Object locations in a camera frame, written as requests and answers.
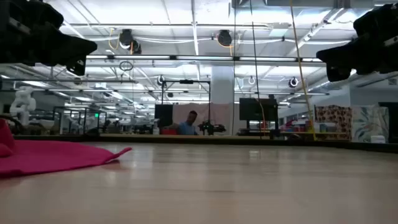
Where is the long black cable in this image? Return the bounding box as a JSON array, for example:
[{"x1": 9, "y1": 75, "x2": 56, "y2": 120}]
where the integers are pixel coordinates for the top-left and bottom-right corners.
[{"x1": 250, "y1": 0, "x2": 262, "y2": 139}]

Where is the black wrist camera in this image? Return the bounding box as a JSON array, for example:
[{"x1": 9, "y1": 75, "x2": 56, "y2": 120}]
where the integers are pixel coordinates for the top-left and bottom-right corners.
[
  {"x1": 353, "y1": 2, "x2": 398, "y2": 38},
  {"x1": 18, "y1": 0, "x2": 65, "y2": 30}
]

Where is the black curved hose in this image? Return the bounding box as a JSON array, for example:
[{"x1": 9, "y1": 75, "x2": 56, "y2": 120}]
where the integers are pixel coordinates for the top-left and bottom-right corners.
[{"x1": 0, "y1": 113, "x2": 25, "y2": 135}]

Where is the silver ribbed air duct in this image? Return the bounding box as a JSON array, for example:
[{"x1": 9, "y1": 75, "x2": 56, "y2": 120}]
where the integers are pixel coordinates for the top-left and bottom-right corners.
[{"x1": 307, "y1": 70, "x2": 398, "y2": 93}]

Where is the long yellow cable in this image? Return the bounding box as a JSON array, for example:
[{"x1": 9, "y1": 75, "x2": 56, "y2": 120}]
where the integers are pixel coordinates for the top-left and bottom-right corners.
[{"x1": 289, "y1": 0, "x2": 317, "y2": 141}]

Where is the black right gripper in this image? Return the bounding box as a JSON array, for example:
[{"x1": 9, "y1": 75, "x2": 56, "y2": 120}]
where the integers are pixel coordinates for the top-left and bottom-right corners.
[{"x1": 316, "y1": 27, "x2": 398, "y2": 82}]

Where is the small black monitor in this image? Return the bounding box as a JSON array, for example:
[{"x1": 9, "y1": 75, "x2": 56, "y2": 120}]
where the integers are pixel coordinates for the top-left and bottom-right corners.
[{"x1": 154, "y1": 104, "x2": 174, "y2": 129}]

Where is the leaf patterned cloth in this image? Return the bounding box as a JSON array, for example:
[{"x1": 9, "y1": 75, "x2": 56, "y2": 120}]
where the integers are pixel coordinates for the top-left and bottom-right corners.
[{"x1": 351, "y1": 105, "x2": 390, "y2": 143}]

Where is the short yellow cable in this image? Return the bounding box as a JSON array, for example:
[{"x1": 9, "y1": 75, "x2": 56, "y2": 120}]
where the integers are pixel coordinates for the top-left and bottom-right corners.
[{"x1": 259, "y1": 102, "x2": 267, "y2": 135}]

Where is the red cloth towel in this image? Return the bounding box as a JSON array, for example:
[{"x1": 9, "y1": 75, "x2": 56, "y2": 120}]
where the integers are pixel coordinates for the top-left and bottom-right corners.
[{"x1": 0, "y1": 118, "x2": 132, "y2": 179}]

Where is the black framed glass enclosure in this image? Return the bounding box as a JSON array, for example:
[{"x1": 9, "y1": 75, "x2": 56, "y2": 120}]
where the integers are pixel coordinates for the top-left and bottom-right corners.
[{"x1": 52, "y1": 106, "x2": 108, "y2": 136}]

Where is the dark cabinet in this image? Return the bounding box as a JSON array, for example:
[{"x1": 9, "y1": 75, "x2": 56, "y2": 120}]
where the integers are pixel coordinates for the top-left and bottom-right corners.
[{"x1": 378, "y1": 101, "x2": 398, "y2": 144}]

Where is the black cable loop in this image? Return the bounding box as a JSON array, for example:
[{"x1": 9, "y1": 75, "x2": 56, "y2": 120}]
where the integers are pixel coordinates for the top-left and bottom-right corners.
[{"x1": 119, "y1": 60, "x2": 134, "y2": 72}]

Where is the white pillar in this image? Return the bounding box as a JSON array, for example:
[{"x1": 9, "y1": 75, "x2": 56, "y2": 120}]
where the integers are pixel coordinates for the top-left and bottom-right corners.
[{"x1": 211, "y1": 65, "x2": 235, "y2": 105}]

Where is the black frame stand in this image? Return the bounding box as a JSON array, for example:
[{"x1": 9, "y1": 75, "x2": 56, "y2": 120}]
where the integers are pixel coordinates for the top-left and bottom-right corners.
[{"x1": 160, "y1": 79, "x2": 212, "y2": 135}]

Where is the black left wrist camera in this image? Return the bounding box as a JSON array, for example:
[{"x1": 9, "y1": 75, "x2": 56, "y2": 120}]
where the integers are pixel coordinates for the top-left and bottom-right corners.
[{"x1": 18, "y1": 0, "x2": 65, "y2": 30}]

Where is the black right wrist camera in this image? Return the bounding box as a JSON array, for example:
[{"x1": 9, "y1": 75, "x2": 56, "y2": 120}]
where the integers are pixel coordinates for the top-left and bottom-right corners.
[{"x1": 353, "y1": 2, "x2": 398, "y2": 38}]

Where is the pink curtain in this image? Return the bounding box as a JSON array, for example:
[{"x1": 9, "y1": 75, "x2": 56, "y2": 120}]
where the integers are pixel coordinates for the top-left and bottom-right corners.
[{"x1": 172, "y1": 102, "x2": 240, "y2": 136}]

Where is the thin black hanging cable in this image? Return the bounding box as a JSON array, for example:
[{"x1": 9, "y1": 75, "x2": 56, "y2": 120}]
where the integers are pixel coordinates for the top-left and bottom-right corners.
[{"x1": 232, "y1": 0, "x2": 236, "y2": 135}]

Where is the floral patterned cloth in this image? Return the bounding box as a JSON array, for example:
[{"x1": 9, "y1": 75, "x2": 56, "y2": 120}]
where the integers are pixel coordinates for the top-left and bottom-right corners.
[{"x1": 314, "y1": 105, "x2": 353, "y2": 141}]

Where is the person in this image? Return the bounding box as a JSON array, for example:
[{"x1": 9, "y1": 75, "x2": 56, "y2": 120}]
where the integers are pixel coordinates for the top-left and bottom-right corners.
[{"x1": 177, "y1": 110, "x2": 199, "y2": 136}]

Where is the wide black monitor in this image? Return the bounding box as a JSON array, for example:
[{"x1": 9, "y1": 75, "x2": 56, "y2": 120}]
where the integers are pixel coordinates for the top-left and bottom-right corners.
[{"x1": 239, "y1": 98, "x2": 279, "y2": 122}]

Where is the long ceiling light strip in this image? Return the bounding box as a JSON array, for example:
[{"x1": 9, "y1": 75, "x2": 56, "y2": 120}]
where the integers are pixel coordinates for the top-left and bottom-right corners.
[{"x1": 85, "y1": 55, "x2": 326, "y2": 62}]

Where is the shelf with colourful boxes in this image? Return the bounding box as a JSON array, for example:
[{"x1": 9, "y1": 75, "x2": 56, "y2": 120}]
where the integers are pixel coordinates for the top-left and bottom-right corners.
[{"x1": 279, "y1": 119, "x2": 315, "y2": 135}]

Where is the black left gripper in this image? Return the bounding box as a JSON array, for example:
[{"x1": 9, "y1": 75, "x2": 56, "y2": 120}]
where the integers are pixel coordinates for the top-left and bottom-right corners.
[{"x1": 0, "y1": 0, "x2": 98, "y2": 77}]

